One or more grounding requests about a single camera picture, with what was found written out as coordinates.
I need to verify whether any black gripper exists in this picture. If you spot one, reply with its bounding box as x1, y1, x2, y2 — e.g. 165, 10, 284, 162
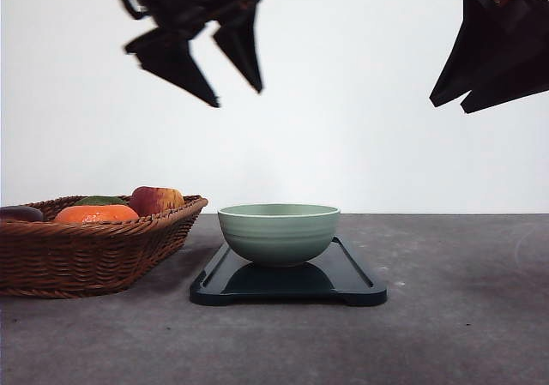
430, 0, 549, 113
122, 0, 262, 107

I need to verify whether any light green ceramic bowl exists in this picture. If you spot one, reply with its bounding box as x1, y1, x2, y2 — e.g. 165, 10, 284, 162
217, 203, 341, 267

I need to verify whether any brown wicker basket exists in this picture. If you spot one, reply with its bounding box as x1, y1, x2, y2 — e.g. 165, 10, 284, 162
0, 195, 208, 298

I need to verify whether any red yellow apple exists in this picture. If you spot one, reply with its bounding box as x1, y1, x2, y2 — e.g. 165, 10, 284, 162
130, 186, 184, 217

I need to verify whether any green avocado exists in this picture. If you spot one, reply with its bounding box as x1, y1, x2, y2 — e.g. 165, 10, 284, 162
74, 196, 127, 206

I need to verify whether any orange mandarin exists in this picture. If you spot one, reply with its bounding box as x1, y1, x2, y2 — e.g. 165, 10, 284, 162
55, 204, 140, 223

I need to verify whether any dark teal rectangular tray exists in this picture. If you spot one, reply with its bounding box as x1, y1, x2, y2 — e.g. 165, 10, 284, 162
190, 236, 387, 306

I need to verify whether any dark red plum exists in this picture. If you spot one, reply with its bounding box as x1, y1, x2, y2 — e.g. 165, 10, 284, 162
0, 206, 44, 221

